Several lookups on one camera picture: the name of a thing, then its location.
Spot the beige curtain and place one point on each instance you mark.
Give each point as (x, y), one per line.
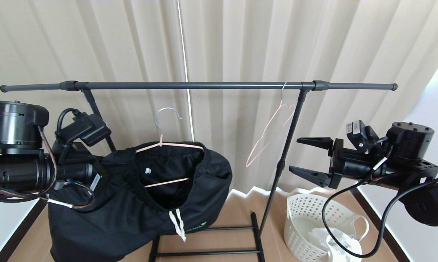
(95, 43)

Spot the black clothes rack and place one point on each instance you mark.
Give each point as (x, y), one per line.
(204, 85)

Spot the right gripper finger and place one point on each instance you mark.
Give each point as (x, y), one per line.
(319, 142)
(315, 177)

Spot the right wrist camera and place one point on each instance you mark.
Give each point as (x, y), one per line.
(359, 131)

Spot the pink clothes hanger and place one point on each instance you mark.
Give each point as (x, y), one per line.
(281, 95)
(161, 143)

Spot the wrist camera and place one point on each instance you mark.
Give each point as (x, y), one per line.
(359, 131)
(91, 129)

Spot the black shorts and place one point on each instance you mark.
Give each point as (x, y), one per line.
(113, 225)

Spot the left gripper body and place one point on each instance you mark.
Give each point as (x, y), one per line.
(75, 171)

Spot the white garment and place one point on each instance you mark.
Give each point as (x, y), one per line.
(341, 247)

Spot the white laundry basket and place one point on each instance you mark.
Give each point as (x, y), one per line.
(299, 218)

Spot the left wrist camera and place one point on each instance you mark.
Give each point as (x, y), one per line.
(91, 129)

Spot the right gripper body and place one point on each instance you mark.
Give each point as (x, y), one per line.
(353, 165)

